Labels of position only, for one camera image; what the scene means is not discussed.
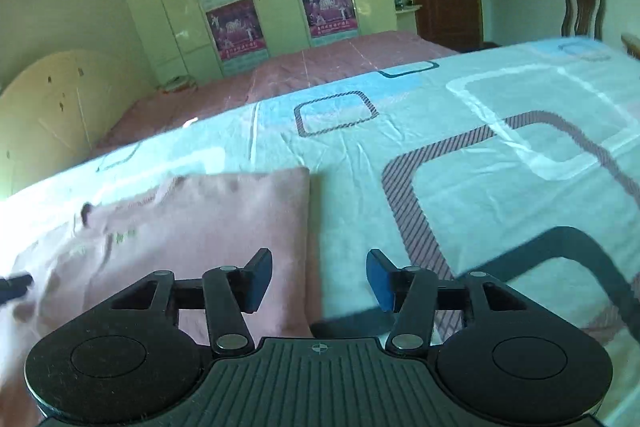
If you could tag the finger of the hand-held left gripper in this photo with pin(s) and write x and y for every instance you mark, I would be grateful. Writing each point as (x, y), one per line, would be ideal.
(14, 286)

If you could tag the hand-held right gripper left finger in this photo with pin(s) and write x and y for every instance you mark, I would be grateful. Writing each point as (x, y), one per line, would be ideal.
(259, 279)

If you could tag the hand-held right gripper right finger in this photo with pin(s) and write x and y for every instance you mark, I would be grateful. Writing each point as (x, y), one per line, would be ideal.
(380, 282)

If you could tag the pink knit garment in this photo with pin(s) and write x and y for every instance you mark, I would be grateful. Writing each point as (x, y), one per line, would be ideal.
(200, 227)

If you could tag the light blue patterned bed sheet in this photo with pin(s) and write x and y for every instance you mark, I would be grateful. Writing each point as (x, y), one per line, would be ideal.
(480, 147)

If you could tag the cream curved headboard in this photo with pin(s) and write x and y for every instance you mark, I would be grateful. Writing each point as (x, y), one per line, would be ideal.
(50, 107)

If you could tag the pile of white papers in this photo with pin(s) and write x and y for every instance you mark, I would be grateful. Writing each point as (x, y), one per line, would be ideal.
(176, 83)

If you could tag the pink checked bed cover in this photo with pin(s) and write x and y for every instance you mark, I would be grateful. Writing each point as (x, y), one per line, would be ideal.
(310, 72)

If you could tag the brown wooden chair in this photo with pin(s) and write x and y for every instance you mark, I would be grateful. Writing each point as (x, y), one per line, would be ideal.
(582, 9)

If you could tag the wooden bed footboard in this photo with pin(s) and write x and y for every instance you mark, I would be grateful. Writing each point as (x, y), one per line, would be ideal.
(632, 44)

